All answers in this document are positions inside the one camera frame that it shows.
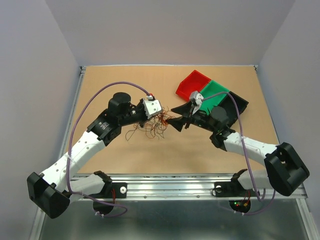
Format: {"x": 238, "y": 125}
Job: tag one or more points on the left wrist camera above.
{"x": 152, "y": 106}

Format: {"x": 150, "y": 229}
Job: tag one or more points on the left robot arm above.
{"x": 53, "y": 191}

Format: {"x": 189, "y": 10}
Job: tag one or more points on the green plastic bin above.
{"x": 209, "y": 90}

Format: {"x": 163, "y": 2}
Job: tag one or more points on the aluminium rail frame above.
{"x": 170, "y": 179}

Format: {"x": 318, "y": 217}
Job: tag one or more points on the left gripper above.
{"x": 140, "y": 104}

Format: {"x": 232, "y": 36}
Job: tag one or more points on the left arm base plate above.
{"x": 117, "y": 190}

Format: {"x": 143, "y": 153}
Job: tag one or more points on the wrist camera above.
{"x": 152, "y": 106}
{"x": 196, "y": 99}

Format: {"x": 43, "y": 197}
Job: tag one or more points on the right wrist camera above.
{"x": 196, "y": 99}

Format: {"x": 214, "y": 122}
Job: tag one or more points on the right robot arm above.
{"x": 284, "y": 171}

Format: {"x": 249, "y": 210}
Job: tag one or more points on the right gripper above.
{"x": 184, "y": 109}

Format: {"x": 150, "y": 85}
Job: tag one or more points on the black plastic bin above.
{"x": 228, "y": 105}

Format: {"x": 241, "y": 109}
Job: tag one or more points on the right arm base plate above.
{"x": 228, "y": 189}

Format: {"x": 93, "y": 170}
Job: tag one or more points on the red plastic bin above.
{"x": 195, "y": 81}

